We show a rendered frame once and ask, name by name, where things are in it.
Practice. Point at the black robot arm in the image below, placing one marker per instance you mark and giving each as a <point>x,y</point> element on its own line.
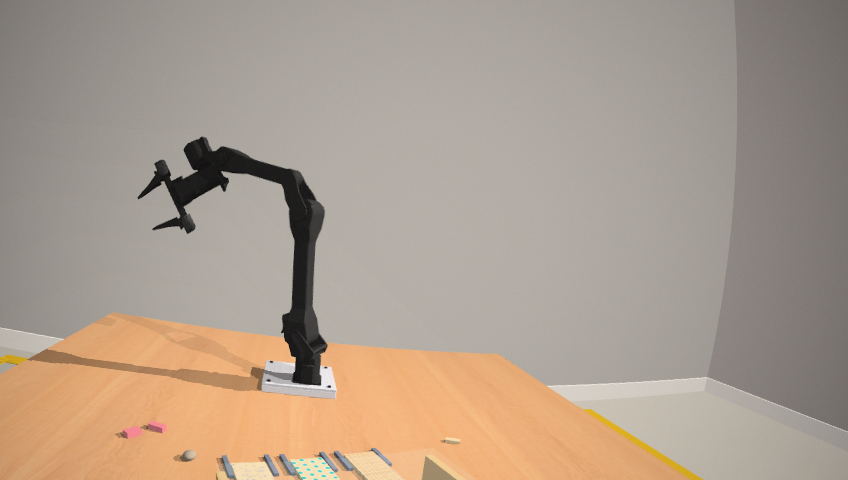
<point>300,326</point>

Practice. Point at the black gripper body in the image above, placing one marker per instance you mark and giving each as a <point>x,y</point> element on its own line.
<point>187,190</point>

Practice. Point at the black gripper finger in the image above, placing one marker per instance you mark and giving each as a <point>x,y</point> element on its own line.
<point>171,223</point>
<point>155,182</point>

